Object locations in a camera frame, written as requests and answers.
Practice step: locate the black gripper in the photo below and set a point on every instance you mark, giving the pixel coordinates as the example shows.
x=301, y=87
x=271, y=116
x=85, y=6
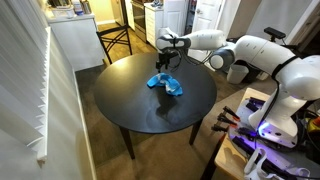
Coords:
x=164, y=56

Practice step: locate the blue cloth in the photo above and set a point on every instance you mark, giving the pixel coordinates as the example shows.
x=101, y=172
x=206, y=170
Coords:
x=166, y=85

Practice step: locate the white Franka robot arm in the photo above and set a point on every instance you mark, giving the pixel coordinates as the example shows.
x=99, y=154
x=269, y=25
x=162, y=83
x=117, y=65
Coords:
x=260, y=50

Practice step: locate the tall white cabinet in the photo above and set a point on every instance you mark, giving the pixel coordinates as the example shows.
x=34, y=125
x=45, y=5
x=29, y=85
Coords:
x=173, y=16

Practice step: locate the stainless steel oven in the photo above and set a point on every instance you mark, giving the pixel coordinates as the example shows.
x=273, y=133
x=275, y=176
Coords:
x=139, y=20

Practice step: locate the black metal chair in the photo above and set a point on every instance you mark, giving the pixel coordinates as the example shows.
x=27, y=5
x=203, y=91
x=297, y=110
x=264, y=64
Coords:
x=111, y=30

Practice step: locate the small blue grey item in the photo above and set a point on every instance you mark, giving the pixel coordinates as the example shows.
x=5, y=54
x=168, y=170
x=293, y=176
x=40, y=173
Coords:
x=156, y=4

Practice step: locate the white panel door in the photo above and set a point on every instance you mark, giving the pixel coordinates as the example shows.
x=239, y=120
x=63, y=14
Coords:
x=206, y=16

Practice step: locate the black table leg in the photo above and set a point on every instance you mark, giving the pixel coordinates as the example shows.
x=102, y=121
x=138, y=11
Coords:
x=195, y=131
x=128, y=143

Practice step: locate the small grey wastebasket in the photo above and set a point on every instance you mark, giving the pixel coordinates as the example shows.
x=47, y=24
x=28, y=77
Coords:
x=237, y=74

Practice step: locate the white kitchen counter cabinet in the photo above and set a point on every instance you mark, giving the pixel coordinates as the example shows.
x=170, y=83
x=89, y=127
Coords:
x=76, y=40

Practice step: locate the plain black bin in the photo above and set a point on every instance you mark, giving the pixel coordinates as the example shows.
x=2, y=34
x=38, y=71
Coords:
x=256, y=73

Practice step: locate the shiny metal container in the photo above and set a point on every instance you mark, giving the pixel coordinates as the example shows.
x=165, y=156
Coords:
x=86, y=6

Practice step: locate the white blue plastic container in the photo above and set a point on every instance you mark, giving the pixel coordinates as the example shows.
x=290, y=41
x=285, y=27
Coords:
x=77, y=7

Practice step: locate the white box on counter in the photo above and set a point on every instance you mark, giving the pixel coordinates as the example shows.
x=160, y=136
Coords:
x=63, y=12

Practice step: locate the white vertical window blinds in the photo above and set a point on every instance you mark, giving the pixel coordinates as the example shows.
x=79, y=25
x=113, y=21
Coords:
x=20, y=66

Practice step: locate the yellow orange tool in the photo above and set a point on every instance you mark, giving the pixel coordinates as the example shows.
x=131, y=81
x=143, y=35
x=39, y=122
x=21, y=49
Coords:
x=314, y=125

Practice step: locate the long black rail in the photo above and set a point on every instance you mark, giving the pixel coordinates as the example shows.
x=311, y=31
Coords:
x=246, y=148

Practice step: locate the black camera on stand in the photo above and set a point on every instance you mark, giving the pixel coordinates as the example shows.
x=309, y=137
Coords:
x=275, y=32

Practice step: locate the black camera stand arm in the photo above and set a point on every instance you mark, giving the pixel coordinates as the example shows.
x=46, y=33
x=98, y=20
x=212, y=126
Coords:
x=290, y=46

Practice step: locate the grey metal base plate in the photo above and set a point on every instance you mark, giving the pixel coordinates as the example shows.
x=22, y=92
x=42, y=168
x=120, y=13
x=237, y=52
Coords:
x=286, y=156

